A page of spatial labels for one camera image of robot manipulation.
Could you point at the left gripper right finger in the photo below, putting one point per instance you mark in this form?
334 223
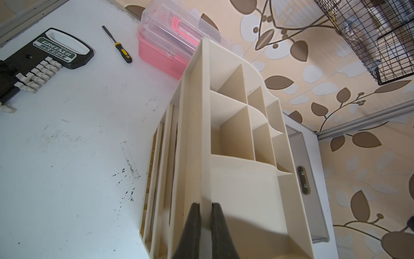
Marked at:
222 244

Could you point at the yellow black screwdriver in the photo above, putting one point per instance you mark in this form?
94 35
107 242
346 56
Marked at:
124 54

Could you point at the right wire basket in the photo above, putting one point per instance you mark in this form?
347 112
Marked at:
381 34

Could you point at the aluminium frame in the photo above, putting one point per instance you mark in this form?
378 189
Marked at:
379 117

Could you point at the beige drawer organizer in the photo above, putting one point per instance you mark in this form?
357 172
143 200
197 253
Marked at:
223 140

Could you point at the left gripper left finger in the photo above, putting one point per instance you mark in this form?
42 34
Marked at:
188 247

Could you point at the pink plastic toolbox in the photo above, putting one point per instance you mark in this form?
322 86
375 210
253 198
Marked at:
169 34

